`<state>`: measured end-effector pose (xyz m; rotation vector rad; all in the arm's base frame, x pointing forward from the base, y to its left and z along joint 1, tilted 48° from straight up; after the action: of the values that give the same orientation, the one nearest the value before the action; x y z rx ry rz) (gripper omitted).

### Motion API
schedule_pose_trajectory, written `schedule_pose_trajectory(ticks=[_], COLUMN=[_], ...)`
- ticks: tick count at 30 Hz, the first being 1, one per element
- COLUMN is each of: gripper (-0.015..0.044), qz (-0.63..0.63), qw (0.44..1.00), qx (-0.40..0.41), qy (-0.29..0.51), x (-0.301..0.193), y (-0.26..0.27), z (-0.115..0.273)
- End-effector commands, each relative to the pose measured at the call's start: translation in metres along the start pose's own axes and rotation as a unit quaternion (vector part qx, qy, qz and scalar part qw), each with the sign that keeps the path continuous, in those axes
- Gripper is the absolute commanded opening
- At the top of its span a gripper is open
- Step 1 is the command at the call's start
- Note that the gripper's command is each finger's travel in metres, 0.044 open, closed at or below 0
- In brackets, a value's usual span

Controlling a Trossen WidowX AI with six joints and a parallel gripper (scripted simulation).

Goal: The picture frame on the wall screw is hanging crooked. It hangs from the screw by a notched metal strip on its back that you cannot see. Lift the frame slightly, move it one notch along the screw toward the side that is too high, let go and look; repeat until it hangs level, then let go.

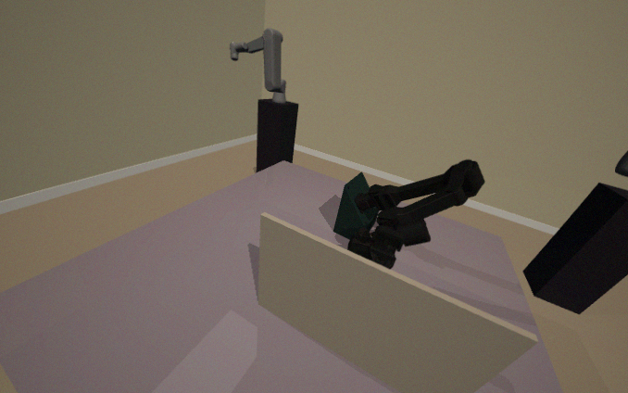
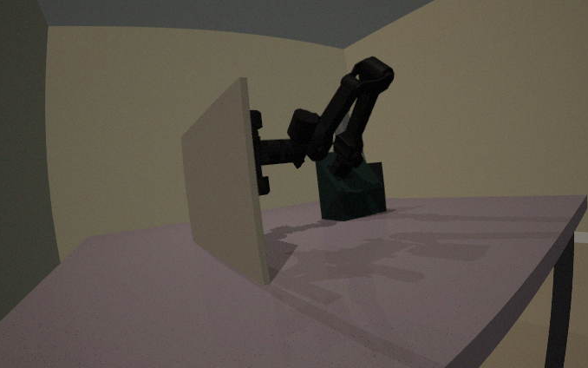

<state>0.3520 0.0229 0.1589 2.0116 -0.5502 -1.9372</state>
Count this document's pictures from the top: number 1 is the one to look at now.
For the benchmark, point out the beige flat rectangular panel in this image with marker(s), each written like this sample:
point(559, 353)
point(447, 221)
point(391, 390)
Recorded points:
point(412, 337)

